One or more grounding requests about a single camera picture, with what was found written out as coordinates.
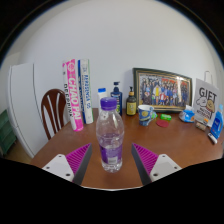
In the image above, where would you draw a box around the small brown snack pack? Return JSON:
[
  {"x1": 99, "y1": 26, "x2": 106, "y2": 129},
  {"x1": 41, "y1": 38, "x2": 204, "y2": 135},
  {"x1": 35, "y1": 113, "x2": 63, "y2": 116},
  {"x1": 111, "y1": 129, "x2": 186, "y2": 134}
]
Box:
[{"x1": 194, "y1": 121, "x2": 208, "y2": 132}]

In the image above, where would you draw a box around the pink cardboard tube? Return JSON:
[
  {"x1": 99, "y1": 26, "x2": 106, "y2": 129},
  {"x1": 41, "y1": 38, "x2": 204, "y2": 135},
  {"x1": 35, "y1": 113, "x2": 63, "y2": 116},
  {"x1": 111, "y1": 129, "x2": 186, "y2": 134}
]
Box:
[{"x1": 62, "y1": 58, "x2": 85, "y2": 132}]

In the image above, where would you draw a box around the blue detergent bottle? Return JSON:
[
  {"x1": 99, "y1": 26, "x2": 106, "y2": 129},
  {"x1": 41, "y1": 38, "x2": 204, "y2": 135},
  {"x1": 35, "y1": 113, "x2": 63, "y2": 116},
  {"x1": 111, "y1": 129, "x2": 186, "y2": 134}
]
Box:
[{"x1": 209, "y1": 104, "x2": 224, "y2": 140}]

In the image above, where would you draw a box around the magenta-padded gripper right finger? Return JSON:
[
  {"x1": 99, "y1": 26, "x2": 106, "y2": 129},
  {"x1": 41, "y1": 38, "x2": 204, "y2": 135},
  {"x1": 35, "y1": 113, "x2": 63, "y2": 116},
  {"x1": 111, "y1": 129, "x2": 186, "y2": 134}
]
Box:
[{"x1": 131, "y1": 143, "x2": 183, "y2": 186}]

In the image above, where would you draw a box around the brown wooden chair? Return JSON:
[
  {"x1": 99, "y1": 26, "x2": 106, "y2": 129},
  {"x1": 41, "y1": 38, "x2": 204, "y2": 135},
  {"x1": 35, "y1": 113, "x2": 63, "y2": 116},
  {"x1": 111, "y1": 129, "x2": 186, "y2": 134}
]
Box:
[{"x1": 40, "y1": 88, "x2": 68, "y2": 141}]

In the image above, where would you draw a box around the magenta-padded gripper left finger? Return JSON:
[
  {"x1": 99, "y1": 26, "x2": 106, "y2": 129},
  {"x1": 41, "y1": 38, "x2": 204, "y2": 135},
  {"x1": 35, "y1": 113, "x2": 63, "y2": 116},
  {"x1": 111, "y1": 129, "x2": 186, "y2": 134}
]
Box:
[{"x1": 42, "y1": 143, "x2": 93, "y2": 186}]

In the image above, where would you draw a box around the white paper gift bag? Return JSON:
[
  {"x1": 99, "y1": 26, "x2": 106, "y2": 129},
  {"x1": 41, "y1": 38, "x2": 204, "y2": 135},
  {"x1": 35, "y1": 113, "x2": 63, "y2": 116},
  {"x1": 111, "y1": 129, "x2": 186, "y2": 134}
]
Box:
[{"x1": 192, "y1": 70, "x2": 221, "y2": 128}]

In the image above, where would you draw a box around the framed group photo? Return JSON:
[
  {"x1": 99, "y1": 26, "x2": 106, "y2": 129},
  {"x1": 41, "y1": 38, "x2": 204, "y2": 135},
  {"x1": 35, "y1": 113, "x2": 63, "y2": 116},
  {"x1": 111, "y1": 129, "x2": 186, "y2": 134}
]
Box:
[{"x1": 132, "y1": 67, "x2": 193, "y2": 113}]

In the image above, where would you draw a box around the white green cardboard tube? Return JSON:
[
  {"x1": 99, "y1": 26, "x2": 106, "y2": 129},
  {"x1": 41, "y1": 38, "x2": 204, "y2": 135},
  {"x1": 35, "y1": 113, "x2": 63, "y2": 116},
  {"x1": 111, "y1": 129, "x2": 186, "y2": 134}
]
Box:
[{"x1": 77, "y1": 59, "x2": 95, "y2": 125}]

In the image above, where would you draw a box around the white panel board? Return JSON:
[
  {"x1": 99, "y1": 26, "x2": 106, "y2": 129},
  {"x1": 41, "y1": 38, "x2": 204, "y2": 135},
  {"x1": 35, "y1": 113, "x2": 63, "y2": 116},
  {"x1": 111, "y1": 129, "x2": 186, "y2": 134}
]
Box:
[{"x1": 7, "y1": 62, "x2": 49, "y2": 159}]

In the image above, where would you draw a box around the flat round red coaster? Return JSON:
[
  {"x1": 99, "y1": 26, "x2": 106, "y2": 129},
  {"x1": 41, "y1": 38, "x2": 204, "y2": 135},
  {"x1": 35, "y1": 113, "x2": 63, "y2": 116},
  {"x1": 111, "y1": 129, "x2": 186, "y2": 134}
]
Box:
[{"x1": 155, "y1": 119, "x2": 170, "y2": 129}]

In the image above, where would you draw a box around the dark blue pump bottle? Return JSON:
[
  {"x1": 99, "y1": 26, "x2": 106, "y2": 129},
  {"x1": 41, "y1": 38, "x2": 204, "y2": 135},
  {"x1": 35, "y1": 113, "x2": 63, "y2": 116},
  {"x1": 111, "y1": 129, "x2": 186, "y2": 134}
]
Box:
[{"x1": 110, "y1": 81, "x2": 124, "y2": 117}]

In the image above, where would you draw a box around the brown yellow-label pump bottle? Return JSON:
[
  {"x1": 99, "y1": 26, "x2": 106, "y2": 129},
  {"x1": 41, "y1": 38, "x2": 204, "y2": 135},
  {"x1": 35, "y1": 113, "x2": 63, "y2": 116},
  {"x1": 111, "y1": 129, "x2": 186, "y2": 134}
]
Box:
[{"x1": 125, "y1": 86, "x2": 138, "y2": 117}]

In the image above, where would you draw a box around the white blue-capped lotion bottle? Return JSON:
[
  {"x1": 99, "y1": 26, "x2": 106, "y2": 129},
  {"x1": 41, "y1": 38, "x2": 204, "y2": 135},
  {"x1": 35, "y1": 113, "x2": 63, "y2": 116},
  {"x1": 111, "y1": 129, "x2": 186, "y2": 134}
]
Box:
[{"x1": 97, "y1": 87, "x2": 108, "y2": 116}]

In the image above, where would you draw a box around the clear purple-capped water bottle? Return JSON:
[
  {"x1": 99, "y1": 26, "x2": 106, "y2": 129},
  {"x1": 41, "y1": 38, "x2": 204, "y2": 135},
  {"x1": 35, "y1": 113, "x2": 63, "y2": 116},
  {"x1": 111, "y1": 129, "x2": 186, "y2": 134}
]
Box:
[{"x1": 95, "y1": 96, "x2": 125, "y2": 174}]

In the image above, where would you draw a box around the blue yellow painted mug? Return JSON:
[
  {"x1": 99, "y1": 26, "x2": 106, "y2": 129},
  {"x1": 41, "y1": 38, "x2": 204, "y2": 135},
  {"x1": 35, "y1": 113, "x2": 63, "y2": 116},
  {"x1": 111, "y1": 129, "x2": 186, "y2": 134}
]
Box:
[{"x1": 137, "y1": 104, "x2": 156, "y2": 127}]

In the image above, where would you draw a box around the green crate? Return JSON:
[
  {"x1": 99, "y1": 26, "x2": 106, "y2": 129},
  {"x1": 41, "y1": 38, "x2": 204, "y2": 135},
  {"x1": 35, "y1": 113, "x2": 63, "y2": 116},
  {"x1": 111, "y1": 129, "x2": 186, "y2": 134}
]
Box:
[{"x1": 0, "y1": 109, "x2": 17, "y2": 156}]

